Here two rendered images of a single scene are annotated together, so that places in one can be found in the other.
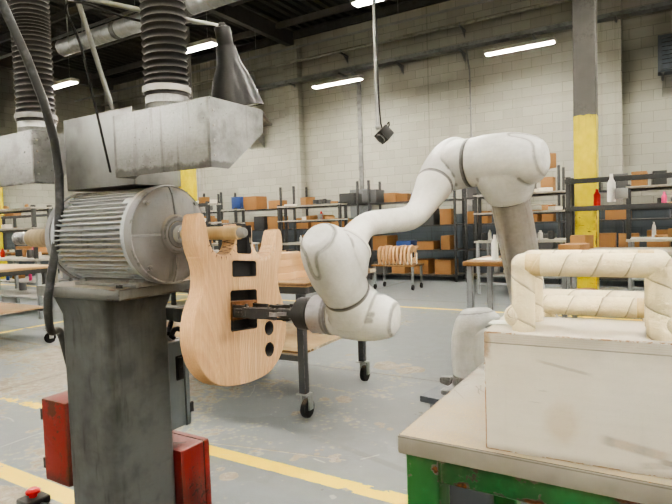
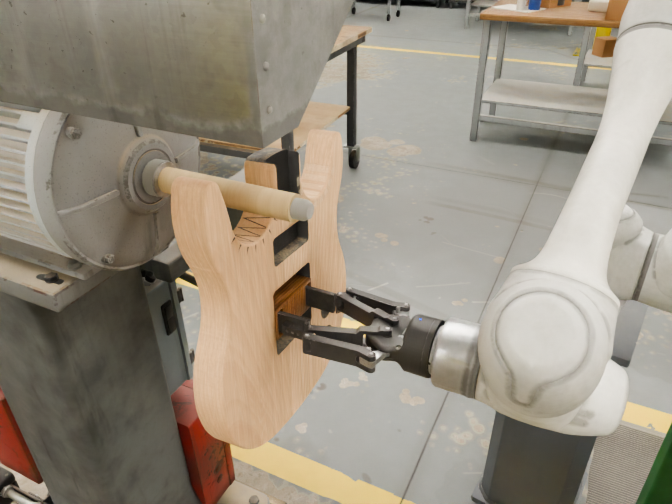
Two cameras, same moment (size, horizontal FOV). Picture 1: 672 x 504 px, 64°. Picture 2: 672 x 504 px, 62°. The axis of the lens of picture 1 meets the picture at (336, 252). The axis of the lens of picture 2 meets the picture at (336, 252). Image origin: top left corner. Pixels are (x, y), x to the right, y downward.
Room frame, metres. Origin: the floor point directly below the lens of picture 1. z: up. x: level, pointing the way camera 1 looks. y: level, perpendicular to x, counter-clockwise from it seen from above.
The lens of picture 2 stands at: (0.71, 0.23, 1.53)
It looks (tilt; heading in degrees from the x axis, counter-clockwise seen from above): 32 degrees down; 355
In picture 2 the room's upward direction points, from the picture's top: 1 degrees counter-clockwise
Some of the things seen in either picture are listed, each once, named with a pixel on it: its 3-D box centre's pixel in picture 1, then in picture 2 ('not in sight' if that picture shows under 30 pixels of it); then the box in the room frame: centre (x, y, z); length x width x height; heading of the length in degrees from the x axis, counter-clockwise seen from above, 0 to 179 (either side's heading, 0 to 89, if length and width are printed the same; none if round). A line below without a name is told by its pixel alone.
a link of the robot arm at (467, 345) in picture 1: (479, 341); (600, 249); (1.72, -0.45, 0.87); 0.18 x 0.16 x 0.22; 52
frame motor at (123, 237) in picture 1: (128, 236); (43, 150); (1.48, 0.57, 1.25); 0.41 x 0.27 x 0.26; 59
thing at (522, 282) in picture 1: (523, 297); not in sight; (0.76, -0.27, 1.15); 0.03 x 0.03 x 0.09
